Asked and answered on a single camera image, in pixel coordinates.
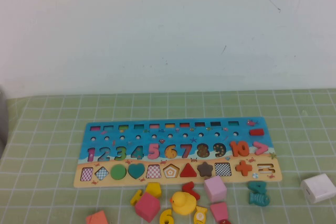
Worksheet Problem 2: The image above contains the blue number shape puzzle board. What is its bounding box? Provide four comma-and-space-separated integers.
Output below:
73, 116, 283, 188

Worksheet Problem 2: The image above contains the yellow pentagon piece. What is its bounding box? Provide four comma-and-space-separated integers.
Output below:
145, 182, 162, 198

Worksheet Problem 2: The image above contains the green number three piece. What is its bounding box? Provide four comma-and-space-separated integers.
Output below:
114, 146, 127, 161

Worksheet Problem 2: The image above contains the pink greater-than sign piece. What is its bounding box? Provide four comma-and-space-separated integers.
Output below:
253, 142, 269, 156

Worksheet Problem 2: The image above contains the orange square block piece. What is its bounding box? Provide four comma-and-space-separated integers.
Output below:
86, 210, 109, 224

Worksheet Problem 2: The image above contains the orange plus sign piece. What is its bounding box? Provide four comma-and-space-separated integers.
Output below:
235, 160, 253, 176

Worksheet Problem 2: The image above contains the red triangle piece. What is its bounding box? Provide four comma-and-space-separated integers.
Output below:
180, 163, 197, 178

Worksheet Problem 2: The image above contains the yellow rubber duck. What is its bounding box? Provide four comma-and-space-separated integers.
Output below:
170, 191, 197, 216

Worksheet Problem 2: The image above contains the teal fish piece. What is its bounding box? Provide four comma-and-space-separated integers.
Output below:
248, 191, 270, 207

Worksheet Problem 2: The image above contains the red number piece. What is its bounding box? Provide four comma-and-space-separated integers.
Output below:
182, 181, 204, 200

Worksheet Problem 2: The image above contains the green circle piece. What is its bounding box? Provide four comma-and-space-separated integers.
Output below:
110, 164, 127, 180

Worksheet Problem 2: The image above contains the teal number four piece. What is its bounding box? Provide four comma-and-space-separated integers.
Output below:
247, 180, 268, 195

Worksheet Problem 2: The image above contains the white usb charger plug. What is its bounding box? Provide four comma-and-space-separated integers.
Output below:
300, 173, 336, 204

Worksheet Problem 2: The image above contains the light pink square block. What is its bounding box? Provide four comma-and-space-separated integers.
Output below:
204, 175, 227, 203

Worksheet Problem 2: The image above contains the crimson diamond block piece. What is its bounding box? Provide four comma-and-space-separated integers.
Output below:
134, 191, 161, 223

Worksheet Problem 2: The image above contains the pink trapezoid piece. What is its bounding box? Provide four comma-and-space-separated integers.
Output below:
209, 202, 228, 222

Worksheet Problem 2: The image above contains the orange number ten piece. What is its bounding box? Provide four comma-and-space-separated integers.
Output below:
229, 141, 250, 157

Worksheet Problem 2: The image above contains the brown star piece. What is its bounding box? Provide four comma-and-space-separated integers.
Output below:
196, 161, 214, 177

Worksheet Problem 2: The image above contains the pink number five piece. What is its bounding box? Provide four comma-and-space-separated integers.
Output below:
148, 144, 161, 159

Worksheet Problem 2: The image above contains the yellow number six piece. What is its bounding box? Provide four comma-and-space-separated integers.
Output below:
159, 209, 174, 224

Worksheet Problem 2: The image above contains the teal heart piece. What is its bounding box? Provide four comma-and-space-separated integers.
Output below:
128, 163, 146, 179

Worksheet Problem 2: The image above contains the yellow fish piece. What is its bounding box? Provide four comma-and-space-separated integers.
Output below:
193, 206, 208, 224

